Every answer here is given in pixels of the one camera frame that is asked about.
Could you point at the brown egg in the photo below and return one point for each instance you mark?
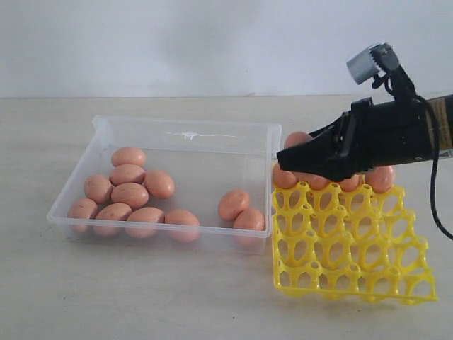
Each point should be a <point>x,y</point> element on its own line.
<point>381,179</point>
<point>112,212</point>
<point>132,194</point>
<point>127,173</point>
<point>186,218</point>
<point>250,219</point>
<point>283,179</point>
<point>98,188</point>
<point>296,138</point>
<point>159,184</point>
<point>350,184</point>
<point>233,203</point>
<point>82,209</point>
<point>317,182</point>
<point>128,155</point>
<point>146,214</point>

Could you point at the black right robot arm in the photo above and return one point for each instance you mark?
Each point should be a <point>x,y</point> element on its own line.
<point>440,127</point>

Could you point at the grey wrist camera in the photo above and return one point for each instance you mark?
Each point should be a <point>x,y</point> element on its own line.
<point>380,63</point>

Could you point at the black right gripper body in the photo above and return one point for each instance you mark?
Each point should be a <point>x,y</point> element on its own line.
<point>383,134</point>

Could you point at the clear plastic bin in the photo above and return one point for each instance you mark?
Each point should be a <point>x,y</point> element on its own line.
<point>191,184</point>

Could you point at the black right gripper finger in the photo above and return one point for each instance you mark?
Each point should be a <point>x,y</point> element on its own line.
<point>331,131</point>
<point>317,156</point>

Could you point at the yellow plastic egg tray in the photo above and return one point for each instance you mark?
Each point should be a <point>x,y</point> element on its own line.
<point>349,243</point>

